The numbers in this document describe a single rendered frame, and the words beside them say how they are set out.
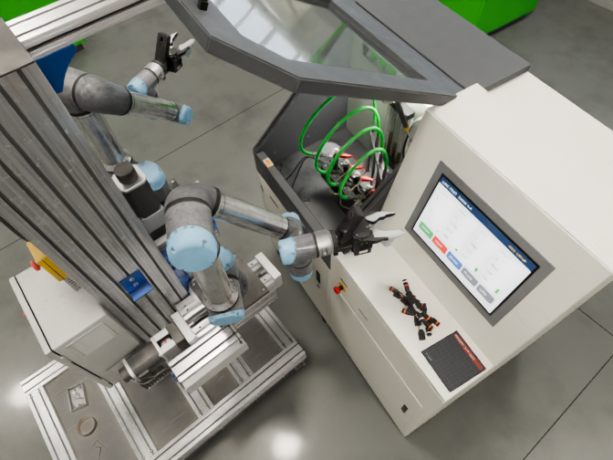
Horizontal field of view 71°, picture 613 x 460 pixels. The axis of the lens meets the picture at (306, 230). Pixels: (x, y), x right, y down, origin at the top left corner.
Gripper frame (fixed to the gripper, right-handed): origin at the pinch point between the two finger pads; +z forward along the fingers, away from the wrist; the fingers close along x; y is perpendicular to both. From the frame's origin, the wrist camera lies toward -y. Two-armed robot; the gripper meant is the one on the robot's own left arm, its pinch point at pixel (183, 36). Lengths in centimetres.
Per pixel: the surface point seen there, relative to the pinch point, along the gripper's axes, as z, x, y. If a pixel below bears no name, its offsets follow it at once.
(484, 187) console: -33, 129, -20
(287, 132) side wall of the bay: 8, 46, 41
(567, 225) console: -43, 149, -30
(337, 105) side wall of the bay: 32, 62, 36
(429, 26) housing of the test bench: 37, 91, -17
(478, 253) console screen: -43, 137, -2
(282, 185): -20, 57, 43
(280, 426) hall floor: -104, 102, 133
